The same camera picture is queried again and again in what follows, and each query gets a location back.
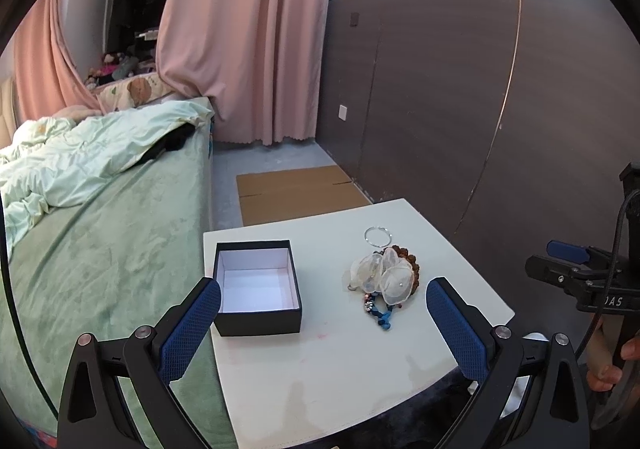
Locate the black jewelry box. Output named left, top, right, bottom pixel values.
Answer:
left=213, top=240, right=303, bottom=337

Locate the white wall socket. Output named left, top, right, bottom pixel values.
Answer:
left=338, top=105, right=348, bottom=121

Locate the blue braided bracelet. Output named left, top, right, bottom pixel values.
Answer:
left=363, top=292, right=406, bottom=332

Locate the pink curtain near wall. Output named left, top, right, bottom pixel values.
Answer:
left=156, top=0, right=329, bottom=145

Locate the silver bangle ring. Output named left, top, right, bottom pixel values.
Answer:
left=363, top=226, right=394, bottom=249

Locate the brown wooden bead bracelet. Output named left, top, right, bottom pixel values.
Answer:
left=390, top=244, right=421, bottom=297

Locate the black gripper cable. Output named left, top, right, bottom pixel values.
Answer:
left=572, top=200, right=640, bottom=360

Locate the pink curtain at left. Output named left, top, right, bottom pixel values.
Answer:
left=13, top=0, right=101, bottom=120

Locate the right hand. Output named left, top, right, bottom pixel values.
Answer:
left=584, top=334, right=640, bottom=393

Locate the dark wall switch plate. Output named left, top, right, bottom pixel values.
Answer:
left=349, top=12, right=360, bottom=27

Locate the black garment on bed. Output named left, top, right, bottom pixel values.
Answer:
left=136, top=123, right=195, bottom=166

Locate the patterned pillow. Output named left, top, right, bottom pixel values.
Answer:
left=94, top=72, right=174, bottom=112

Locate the green bed mattress cover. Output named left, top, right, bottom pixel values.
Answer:
left=1, top=123, right=213, bottom=436

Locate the pale green duvet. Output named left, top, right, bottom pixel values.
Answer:
left=1, top=98, right=214, bottom=251

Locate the flat brown cardboard sheet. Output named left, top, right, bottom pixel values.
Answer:
left=236, top=165, right=370, bottom=226

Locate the stuffed toys pile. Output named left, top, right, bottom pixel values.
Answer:
left=85, top=53, right=139, bottom=90

